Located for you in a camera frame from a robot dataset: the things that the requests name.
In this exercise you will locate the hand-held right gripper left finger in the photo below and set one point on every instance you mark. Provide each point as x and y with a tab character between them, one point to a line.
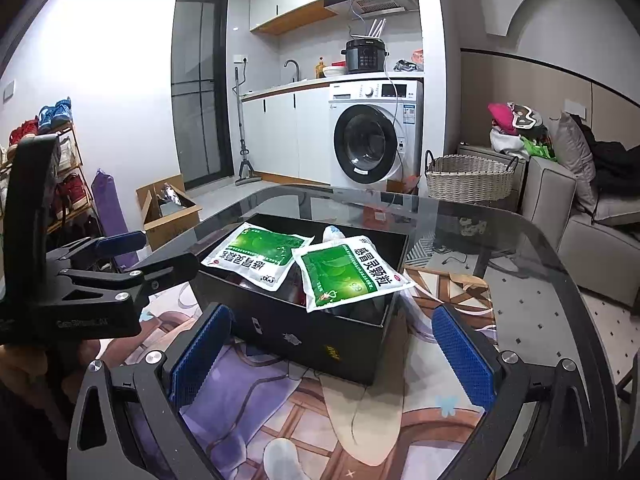
200	360

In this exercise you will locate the wooden shoe rack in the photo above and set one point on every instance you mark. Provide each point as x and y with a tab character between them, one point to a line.
75	160

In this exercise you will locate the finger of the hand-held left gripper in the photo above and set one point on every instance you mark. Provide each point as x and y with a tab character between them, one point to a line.
165	267
120	244

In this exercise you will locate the white wall outlet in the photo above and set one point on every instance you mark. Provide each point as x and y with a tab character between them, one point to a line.
575	106

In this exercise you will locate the green white medicine packet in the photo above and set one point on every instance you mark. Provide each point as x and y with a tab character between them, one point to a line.
350	272
250	255

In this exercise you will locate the printed table mat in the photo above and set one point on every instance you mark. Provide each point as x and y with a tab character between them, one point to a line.
240	400

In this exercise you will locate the wicker basket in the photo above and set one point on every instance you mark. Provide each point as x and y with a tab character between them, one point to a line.
470	177

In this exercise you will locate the white wall switch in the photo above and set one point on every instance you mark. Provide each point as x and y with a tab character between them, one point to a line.
8	92

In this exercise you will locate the shoe rack with shoes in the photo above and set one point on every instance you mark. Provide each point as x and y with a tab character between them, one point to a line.
55	112

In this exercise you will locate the black clothing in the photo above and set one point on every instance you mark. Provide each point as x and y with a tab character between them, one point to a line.
610	160

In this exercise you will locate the white bowl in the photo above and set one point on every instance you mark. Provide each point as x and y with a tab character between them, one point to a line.
334	71

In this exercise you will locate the dark glass door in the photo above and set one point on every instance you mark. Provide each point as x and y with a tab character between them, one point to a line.
200	90

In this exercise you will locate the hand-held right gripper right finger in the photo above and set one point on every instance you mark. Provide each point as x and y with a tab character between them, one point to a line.
462	360

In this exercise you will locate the white washing machine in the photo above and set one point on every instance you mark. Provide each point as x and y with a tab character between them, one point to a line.
370	145

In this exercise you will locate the grey sofa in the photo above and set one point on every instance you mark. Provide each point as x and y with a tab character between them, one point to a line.
550	195

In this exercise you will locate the black pressure cooker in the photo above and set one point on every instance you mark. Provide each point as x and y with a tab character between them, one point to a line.
365	57

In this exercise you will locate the crumpled cloth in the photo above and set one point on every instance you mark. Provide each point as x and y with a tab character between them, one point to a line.
407	66

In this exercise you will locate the white wifi router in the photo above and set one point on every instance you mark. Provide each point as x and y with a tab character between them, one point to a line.
372	27

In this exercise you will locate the pile of bags and clothes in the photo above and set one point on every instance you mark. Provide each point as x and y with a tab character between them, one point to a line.
515	130

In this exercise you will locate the purple yoga mat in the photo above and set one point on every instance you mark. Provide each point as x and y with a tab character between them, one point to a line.
107	210

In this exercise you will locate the metal range hood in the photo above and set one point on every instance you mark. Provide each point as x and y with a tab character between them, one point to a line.
375	0

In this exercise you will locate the person's left hand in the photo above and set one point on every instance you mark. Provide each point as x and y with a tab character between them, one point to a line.
25	365

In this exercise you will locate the metal faucet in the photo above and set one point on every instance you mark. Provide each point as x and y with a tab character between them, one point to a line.
295	66

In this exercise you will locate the white counter cabinet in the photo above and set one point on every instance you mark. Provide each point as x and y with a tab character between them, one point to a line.
285	135

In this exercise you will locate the floor mop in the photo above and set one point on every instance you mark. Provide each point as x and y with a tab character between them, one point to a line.
245	160

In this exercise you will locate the brown cardboard box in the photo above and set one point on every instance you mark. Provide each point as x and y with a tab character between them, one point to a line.
170	225

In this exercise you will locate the grey cushion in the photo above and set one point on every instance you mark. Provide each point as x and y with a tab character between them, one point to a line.
572	155

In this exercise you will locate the black cardboard box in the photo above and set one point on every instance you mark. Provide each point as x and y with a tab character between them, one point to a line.
280	325

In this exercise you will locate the yellow bottle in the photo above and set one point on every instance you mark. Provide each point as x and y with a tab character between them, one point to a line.
319	69

